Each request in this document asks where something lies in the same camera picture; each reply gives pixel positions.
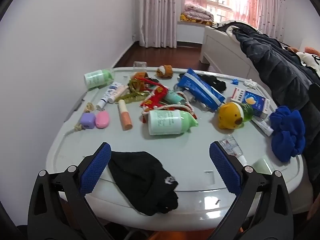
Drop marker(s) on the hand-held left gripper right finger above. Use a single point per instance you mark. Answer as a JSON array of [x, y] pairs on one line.
[[225, 167]]

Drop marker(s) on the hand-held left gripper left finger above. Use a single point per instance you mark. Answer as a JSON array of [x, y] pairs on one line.
[[96, 167]]

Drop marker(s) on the purple small case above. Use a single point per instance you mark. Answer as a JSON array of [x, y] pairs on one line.
[[87, 121]]

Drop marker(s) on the black sock white logo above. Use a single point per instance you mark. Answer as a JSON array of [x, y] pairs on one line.
[[142, 177]]

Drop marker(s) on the pink small case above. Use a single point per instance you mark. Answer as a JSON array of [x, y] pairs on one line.
[[102, 120]]

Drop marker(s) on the peach lip balm stick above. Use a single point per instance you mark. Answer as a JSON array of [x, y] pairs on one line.
[[125, 117]]

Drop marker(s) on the blue toothpaste tube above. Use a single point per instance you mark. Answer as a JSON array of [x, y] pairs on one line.
[[200, 88]]

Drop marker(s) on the black fuzzy cloth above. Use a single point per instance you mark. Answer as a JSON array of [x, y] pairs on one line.
[[216, 82]]

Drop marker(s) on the red knitted ornament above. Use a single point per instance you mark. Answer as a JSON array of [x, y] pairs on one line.
[[156, 98]]

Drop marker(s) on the clear small bottle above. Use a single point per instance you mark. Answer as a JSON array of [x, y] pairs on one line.
[[232, 146]]

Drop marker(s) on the yellow bear green bottle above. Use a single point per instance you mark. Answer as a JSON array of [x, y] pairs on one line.
[[230, 115]]

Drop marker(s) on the white ointment tube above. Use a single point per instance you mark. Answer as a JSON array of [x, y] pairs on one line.
[[262, 126]]

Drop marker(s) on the blue white carton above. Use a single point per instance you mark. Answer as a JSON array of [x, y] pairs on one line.
[[255, 102]]

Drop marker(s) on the blue fleece scrunchie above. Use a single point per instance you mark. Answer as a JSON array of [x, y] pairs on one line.
[[287, 130]]

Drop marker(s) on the red white small box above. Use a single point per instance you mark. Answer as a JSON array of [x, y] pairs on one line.
[[237, 94]]

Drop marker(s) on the green lotion bottle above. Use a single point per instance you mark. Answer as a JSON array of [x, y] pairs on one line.
[[165, 122], [97, 78]]

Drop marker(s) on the white blue cream tube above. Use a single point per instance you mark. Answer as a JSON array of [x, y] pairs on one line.
[[110, 92]]

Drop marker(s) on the beige cream tube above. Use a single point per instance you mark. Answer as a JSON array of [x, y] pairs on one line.
[[119, 92]]

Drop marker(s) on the olive green hair claw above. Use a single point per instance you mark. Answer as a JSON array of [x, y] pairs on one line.
[[131, 97]]

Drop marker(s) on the teal tube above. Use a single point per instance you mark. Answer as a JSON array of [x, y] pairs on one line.
[[173, 97]]

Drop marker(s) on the white crumpled tissue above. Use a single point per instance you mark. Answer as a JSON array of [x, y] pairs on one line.
[[250, 84]]

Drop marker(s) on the clear plastic cup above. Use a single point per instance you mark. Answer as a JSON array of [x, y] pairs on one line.
[[139, 65]]

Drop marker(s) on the brown white plush toy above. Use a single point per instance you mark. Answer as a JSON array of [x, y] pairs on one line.
[[166, 70]]

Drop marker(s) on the white black print blanket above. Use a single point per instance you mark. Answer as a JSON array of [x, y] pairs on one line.
[[308, 60]]

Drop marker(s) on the salmon fleece blanket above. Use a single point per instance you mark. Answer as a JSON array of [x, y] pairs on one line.
[[311, 49]]

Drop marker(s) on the yellow folded blanket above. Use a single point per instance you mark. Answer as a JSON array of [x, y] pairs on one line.
[[190, 18]]

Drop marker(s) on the pink folded quilt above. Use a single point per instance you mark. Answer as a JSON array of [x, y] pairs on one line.
[[197, 12]]

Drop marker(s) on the pink patterned curtain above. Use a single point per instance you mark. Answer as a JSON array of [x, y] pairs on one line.
[[160, 12], [267, 7]]

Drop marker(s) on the white bed frame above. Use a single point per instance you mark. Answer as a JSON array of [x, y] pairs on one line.
[[220, 47]]

